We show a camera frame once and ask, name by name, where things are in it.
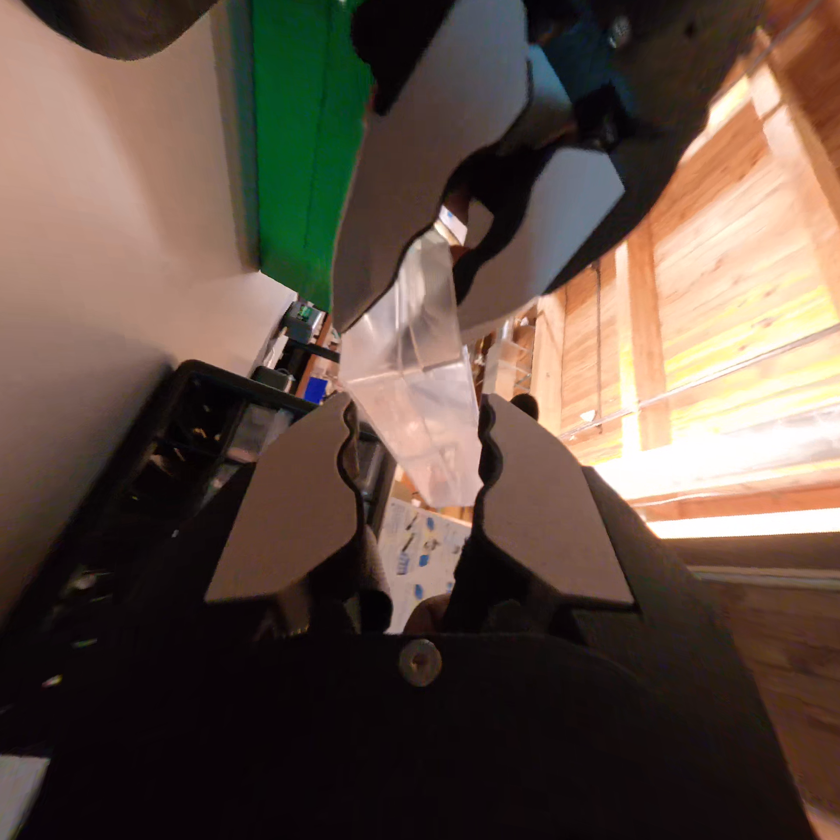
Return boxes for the black drawer cabinet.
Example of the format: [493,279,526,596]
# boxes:
[39,360,398,631]

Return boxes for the clear plastic drawer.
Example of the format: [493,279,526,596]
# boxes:
[340,226,485,508]

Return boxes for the rows of clear cabinet drawers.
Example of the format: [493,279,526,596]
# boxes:
[226,402,296,463]

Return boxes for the instruction poster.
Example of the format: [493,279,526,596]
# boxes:
[379,497,475,634]

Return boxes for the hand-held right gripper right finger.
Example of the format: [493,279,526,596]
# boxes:
[471,392,635,609]

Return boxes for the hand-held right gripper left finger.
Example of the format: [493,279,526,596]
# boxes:
[205,392,366,606]

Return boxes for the green plastic bin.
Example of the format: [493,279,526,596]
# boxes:
[251,0,375,311]

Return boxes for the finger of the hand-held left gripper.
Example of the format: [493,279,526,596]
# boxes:
[330,0,575,333]
[451,146,627,330]

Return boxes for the dark rounded pad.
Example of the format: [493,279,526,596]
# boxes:
[20,0,219,61]

